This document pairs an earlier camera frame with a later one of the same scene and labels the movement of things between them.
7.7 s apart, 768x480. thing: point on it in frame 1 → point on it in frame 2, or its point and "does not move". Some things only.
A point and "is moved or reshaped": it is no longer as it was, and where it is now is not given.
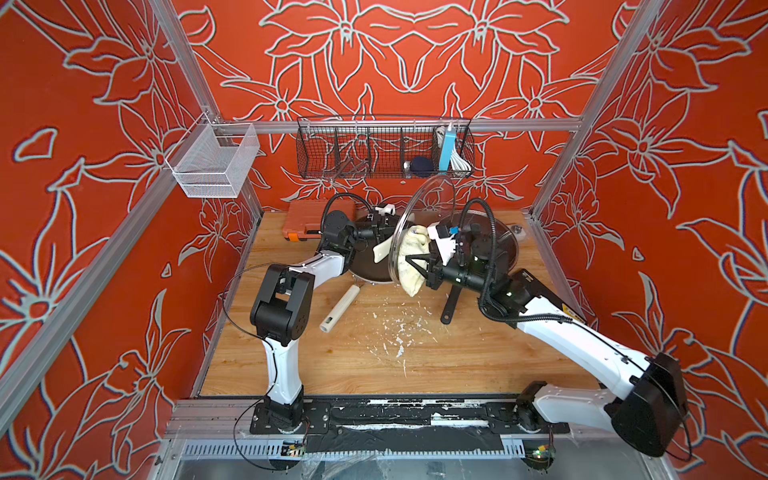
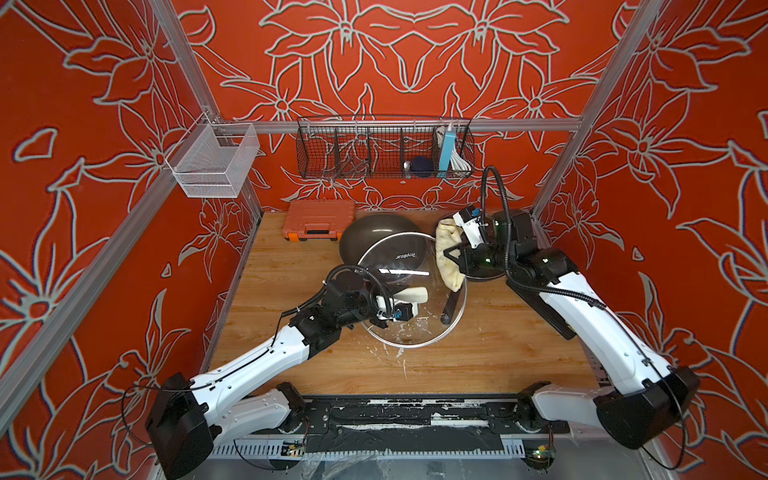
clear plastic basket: x=212 y=159 does not move
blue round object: x=421 y=166 does not move
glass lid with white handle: x=432 y=204 → x=410 y=260
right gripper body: x=461 y=276 → x=487 y=258
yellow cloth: x=414 y=242 is moved or reshaped
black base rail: x=404 y=424 does not move
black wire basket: x=371 y=147 does not move
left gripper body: x=370 y=235 → x=375 y=320
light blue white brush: x=446 y=141 does not move
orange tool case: x=305 y=217 does not move
